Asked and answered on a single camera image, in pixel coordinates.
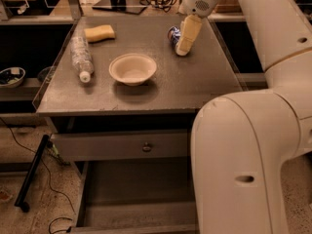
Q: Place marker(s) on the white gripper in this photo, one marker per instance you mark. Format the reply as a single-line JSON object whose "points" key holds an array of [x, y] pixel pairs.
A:
{"points": [[199, 6]]}

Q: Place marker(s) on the blue pepsi can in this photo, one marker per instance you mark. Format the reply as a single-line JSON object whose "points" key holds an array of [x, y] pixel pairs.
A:
{"points": [[173, 36]]}

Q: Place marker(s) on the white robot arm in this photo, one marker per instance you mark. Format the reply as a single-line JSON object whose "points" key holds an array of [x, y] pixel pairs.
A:
{"points": [[240, 141]]}

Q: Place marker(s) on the grey drawer cabinet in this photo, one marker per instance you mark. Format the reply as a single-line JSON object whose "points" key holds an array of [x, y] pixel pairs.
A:
{"points": [[127, 131]]}

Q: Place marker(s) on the grey top drawer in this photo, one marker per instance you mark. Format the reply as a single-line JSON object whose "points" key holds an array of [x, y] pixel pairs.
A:
{"points": [[121, 145]]}

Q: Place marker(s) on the round metal drawer knob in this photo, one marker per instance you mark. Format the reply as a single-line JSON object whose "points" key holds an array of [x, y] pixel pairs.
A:
{"points": [[147, 147]]}

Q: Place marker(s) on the open grey middle drawer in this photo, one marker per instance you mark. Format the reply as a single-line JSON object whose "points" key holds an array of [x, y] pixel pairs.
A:
{"points": [[140, 196]]}

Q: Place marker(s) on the cardboard box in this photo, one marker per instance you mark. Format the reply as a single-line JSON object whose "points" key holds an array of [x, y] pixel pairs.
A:
{"points": [[228, 6]]}

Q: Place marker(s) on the white paper bowl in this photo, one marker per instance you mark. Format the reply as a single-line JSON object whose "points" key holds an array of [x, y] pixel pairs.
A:
{"points": [[132, 69]]}

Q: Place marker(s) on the black monitor stand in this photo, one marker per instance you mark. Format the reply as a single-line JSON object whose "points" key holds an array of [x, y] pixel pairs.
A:
{"points": [[133, 7]]}

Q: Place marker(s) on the grey side shelf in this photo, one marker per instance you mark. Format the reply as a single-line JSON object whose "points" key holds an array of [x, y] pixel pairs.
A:
{"points": [[252, 81]]}

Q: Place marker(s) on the yellow sponge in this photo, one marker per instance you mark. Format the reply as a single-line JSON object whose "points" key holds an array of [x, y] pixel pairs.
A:
{"points": [[99, 33]]}

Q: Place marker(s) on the clear plastic water bottle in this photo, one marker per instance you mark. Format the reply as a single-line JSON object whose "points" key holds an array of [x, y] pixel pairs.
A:
{"points": [[81, 58]]}

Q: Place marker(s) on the bowl with dark items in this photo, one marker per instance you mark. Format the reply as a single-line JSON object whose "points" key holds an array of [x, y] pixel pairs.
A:
{"points": [[11, 77]]}

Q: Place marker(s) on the black bar on floor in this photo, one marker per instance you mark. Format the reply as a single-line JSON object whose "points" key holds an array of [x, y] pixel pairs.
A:
{"points": [[20, 201]]}

